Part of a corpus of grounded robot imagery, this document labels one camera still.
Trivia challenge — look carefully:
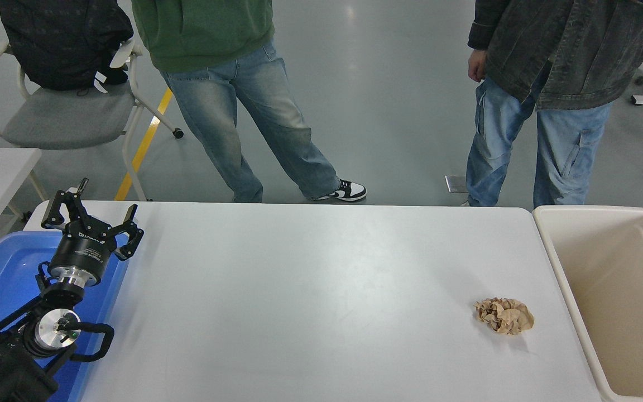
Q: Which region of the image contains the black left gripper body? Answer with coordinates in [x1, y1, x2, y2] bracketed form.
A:
[48, 222, 119, 277]

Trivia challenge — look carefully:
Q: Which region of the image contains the tan paper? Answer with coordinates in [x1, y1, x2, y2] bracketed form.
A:
[474, 297, 535, 336]

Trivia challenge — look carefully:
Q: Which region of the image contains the person's hand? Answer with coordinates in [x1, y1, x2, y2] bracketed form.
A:
[468, 49, 488, 84]

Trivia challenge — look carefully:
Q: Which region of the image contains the blue plastic tray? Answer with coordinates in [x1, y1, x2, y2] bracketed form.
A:
[0, 231, 131, 402]

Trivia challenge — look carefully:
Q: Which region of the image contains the grey white chair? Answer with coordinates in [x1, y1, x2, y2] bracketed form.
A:
[0, 38, 184, 202]

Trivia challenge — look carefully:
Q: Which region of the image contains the black backpack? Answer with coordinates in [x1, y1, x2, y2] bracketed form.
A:
[0, 0, 134, 92]

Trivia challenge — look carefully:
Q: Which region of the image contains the person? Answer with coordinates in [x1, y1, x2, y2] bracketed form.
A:
[132, 0, 367, 204]
[465, 0, 643, 208]

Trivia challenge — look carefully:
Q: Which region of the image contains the large pale bin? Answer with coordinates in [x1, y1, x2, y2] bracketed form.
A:
[532, 205, 643, 402]

